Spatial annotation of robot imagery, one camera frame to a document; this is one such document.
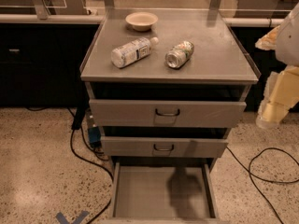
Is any grey metal drawer cabinet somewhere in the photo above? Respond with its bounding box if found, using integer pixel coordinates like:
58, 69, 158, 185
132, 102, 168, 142
81, 8, 259, 166

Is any grey middle drawer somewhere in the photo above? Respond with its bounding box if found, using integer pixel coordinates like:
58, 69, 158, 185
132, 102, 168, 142
101, 136, 228, 158

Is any black floor cable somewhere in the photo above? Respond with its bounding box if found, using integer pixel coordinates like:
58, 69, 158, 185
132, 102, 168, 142
226, 146, 299, 224
24, 105, 115, 224

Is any black floor cable left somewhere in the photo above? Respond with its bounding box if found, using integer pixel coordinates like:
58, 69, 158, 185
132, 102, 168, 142
24, 105, 115, 224

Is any white horizontal rail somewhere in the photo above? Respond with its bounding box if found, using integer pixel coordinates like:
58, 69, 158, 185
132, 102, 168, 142
0, 14, 283, 27

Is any grey top drawer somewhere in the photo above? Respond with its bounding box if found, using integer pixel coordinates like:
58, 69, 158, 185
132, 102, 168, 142
90, 99, 246, 128

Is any grey open bottom drawer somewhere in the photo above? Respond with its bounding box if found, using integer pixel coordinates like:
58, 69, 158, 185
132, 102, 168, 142
102, 163, 230, 224

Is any cream ceramic bowl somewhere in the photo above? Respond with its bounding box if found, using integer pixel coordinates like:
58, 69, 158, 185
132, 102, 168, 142
125, 12, 158, 32

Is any blue power box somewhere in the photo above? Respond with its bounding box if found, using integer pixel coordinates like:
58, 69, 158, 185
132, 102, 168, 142
86, 115, 101, 148

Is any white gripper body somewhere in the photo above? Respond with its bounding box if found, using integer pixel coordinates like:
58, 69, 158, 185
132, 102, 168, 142
276, 3, 299, 66

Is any black floor cable right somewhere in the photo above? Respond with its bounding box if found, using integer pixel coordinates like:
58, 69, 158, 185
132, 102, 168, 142
226, 146, 299, 224

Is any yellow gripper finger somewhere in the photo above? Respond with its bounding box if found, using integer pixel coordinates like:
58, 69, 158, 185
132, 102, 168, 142
256, 65, 299, 129
255, 26, 280, 50

